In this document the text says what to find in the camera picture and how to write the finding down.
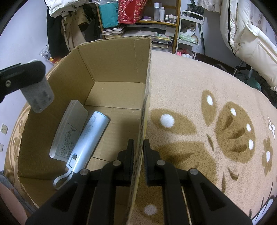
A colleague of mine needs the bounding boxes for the stack of books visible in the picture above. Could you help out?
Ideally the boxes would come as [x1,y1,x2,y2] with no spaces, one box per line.
[102,22,176,52]

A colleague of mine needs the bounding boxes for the teal paper bag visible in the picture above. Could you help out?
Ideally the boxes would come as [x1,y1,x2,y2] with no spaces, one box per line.
[99,1,119,29]

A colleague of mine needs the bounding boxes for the green plastic basin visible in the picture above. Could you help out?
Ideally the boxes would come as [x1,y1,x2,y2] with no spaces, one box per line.
[237,74,262,91]

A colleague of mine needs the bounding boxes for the white puffer jacket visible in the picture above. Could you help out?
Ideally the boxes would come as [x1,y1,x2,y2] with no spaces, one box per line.
[45,0,89,18]

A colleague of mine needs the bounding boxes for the white plastic bottle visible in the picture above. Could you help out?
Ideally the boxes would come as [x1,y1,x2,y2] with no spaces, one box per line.
[159,7,165,21]

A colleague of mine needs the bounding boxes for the red patterned gift bag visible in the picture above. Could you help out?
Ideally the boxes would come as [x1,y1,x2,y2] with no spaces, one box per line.
[118,0,148,24]

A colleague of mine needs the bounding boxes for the wooden bookshelf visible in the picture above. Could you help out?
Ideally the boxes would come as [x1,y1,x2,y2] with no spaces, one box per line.
[96,5,180,53]

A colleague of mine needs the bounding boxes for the beige floral plush blanket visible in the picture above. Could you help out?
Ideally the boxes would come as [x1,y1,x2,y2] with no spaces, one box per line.
[4,51,276,224]

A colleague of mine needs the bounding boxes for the cream puffer coat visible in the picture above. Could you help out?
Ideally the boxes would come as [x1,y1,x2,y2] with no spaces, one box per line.
[220,1,276,91]

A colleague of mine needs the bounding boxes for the clear plastic bottle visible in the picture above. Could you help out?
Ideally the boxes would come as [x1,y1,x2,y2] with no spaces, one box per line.
[154,2,160,21]

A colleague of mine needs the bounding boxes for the white charger adapter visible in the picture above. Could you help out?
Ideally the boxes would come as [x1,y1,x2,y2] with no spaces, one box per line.
[20,76,55,113]

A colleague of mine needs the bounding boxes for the brown cardboard box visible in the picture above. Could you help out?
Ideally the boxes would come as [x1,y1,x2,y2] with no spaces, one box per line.
[17,38,152,224]

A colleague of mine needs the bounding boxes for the light blue power bank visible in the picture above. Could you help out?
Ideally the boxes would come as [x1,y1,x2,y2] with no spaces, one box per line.
[53,111,110,190]

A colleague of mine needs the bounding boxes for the white remote control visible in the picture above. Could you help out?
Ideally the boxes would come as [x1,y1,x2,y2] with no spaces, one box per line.
[49,100,88,162]

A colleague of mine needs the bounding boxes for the white wall socket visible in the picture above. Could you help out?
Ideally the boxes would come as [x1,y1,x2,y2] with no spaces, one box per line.
[1,123,8,134]

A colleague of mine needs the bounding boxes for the white metal trolley cart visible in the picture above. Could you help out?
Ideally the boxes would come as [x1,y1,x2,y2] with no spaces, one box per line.
[175,10,205,59]

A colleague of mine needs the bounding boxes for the beige tote bag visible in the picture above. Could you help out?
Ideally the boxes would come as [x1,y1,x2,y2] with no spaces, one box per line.
[61,10,90,51]

